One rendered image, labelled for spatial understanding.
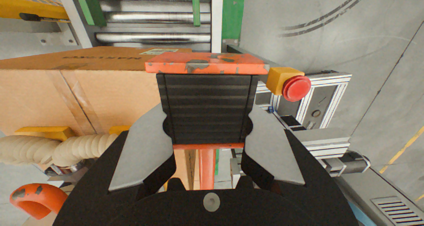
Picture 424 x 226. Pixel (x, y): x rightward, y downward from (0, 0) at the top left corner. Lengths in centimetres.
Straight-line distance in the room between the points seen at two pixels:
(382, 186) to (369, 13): 145
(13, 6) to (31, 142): 60
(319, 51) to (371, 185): 119
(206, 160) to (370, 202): 89
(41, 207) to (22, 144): 11
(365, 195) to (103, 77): 108
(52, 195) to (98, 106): 15
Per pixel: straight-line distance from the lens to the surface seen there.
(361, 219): 61
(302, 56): 167
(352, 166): 94
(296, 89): 39
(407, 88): 285
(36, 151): 36
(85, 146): 30
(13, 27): 157
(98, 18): 87
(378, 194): 104
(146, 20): 83
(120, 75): 30
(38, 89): 41
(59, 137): 44
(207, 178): 20
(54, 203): 34
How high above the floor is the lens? 133
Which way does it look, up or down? 59 degrees down
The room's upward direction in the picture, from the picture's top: 174 degrees clockwise
